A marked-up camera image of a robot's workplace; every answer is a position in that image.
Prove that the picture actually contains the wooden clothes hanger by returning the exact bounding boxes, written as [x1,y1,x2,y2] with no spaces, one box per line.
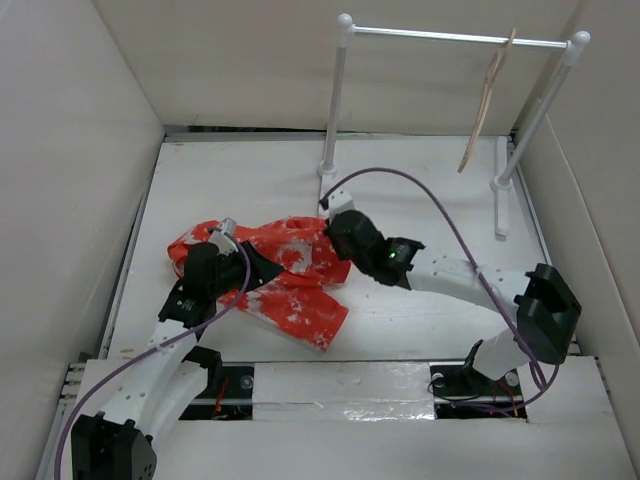
[457,28,517,173]

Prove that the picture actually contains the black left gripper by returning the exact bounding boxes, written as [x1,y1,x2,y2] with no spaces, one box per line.
[208,241,282,299]

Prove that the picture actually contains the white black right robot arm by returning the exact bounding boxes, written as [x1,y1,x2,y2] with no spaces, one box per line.
[324,210,582,394]

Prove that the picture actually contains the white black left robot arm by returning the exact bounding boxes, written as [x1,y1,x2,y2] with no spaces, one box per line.
[64,241,284,479]

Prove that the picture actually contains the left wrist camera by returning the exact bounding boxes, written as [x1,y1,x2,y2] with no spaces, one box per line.
[207,217,238,255]

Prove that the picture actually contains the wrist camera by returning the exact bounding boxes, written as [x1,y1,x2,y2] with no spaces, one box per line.
[207,217,238,255]
[319,188,354,222]

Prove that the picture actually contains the white clothes rack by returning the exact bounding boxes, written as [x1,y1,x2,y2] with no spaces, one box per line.
[317,13,592,240]

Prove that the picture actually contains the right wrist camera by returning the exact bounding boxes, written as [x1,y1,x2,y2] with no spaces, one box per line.
[319,188,354,222]

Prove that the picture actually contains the orange white tie-dye trousers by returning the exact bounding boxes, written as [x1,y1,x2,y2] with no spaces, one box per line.
[167,215,351,353]

